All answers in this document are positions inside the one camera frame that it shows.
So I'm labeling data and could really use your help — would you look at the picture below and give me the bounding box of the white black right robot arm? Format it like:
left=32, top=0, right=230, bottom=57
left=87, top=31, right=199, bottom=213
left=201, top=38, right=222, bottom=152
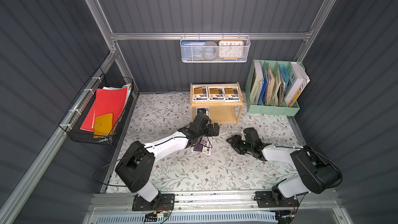
left=227, top=128, right=343, bottom=202

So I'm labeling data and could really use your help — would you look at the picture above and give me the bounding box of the black wire side basket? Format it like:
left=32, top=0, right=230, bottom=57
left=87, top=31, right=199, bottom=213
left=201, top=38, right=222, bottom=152
left=59, top=69, right=134, bottom=146

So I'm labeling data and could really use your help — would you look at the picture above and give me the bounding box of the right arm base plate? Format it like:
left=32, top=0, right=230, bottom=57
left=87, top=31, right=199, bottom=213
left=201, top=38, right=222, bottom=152
left=254, top=191, right=299, bottom=208

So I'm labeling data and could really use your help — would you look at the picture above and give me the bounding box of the green file organizer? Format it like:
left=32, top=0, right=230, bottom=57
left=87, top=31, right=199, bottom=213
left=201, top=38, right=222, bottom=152
left=245, top=60, right=300, bottom=117

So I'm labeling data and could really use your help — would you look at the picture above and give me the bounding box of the white wire hanging basket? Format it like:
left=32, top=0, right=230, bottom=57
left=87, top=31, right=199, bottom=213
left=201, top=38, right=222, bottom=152
left=179, top=35, right=251, bottom=63

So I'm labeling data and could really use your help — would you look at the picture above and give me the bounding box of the orange coffee bag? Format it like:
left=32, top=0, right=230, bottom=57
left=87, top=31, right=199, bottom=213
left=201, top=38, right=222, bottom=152
left=208, top=87, right=225, bottom=101
left=223, top=87, right=240, bottom=102
left=192, top=86, right=209, bottom=102

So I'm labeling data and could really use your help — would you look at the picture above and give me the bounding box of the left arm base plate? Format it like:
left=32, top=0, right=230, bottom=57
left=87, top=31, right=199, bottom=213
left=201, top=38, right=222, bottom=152
left=132, top=194, right=175, bottom=212

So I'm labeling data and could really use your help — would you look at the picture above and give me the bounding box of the grey tape roll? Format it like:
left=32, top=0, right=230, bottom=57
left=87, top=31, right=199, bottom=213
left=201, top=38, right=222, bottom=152
left=202, top=41, right=219, bottom=61

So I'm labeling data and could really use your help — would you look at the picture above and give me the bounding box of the orange square clock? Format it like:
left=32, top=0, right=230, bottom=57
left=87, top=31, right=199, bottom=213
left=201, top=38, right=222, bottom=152
left=218, top=40, right=245, bottom=60

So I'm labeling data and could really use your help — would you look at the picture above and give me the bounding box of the purple coffee bag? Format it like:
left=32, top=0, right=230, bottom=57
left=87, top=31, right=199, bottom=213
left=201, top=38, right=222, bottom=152
left=196, top=107, right=210, bottom=119
left=191, top=137, right=212, bottom=156

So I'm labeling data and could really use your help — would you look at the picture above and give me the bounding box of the yellow notebook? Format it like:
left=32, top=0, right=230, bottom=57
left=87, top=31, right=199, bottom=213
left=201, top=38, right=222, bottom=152
left=93, top=113, right=114, bottom=139

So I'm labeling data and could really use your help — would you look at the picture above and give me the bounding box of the white thick book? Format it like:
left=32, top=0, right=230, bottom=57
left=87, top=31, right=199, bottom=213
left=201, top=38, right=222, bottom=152
left=285, top=62, right=311, bottom=107

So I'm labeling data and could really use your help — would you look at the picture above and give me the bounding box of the red folder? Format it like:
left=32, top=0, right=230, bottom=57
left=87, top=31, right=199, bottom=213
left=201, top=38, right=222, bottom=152
left=80, top=84, right=132, bottom=133

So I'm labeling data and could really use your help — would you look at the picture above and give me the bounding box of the floral table mat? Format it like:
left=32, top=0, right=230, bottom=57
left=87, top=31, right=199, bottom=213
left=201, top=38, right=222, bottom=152
left=121, top=93, right=298, bottom=192

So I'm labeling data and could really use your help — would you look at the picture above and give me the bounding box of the blue box in basket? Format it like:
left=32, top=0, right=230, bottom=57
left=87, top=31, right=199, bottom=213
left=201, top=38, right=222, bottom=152
left=180, top=40, right=206, bottom=63

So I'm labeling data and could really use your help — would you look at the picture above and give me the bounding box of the wooden two-tier shelf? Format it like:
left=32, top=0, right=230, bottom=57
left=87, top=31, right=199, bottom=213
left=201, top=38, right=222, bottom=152
left=190, top=83, right=244, bottom=124

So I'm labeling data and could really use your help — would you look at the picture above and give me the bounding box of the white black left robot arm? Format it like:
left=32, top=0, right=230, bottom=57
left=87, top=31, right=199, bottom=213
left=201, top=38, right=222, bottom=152
left=115, top=113, right=220, bottom=202

